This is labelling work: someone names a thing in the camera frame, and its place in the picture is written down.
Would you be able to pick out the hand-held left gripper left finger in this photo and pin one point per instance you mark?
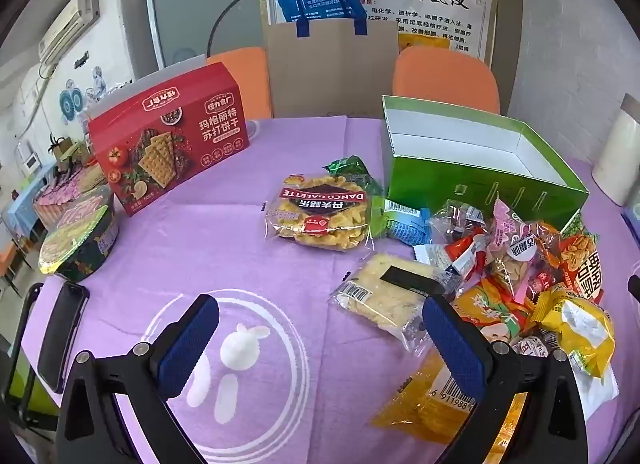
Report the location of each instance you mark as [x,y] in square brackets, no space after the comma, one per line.
[190,344]

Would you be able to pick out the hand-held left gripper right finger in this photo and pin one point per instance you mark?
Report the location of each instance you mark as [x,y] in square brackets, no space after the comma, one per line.
[455,349]

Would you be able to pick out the red white snack packet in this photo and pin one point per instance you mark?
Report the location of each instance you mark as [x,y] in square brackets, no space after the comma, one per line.
[465,254]

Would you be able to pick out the pile of assorted snack packets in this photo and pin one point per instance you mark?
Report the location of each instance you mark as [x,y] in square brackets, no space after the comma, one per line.
[540,274]

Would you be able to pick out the green cardboard box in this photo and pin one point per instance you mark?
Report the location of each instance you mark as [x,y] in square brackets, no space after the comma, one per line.
[480,179]

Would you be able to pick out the green snack packet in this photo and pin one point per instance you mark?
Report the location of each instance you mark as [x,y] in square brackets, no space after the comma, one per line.
[350,169]

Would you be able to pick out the orange barcode snack packet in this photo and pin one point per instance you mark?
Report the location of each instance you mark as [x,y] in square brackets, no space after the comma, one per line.
[425,404]

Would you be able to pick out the clear pale cracker packet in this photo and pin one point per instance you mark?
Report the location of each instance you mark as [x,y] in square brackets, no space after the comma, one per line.
[380,294]

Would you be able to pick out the purple tablecloth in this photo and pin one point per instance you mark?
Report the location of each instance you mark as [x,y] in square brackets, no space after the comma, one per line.
[225,254]

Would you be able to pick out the black smartphone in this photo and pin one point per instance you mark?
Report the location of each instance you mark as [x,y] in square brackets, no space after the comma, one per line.
[62,339]

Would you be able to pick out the pink snack packet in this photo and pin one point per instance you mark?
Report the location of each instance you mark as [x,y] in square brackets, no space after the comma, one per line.
[507,231]

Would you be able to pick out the blue snack packet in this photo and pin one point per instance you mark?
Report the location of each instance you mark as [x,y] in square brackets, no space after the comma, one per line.
[402,224]

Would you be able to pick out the instant noodle bowl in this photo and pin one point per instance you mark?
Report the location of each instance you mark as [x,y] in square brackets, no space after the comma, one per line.
[80,244]

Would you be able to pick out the yellow waffle cookie packet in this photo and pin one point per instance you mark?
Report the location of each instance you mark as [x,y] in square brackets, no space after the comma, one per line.
[320,211]

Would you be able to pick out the pink patterned round box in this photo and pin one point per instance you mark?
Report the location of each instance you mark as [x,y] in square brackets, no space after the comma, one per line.
[65,189]

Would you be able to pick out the red cracker box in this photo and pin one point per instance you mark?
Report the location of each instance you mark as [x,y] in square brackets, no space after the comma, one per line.
[165,144]

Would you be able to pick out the orange chair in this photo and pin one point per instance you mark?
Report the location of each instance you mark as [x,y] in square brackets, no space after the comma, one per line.
[240,79]
[445,79]

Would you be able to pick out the brown paper bag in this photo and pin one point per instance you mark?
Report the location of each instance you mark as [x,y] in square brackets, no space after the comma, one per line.
[330,74]

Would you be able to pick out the white air conditioner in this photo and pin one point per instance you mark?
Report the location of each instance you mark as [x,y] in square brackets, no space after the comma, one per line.
[70,24]

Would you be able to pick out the blue wall decal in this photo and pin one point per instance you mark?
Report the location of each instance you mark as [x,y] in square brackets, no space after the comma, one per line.
[75,99]

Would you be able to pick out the white wall poster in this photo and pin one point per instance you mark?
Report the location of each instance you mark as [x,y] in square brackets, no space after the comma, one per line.
[440,9]

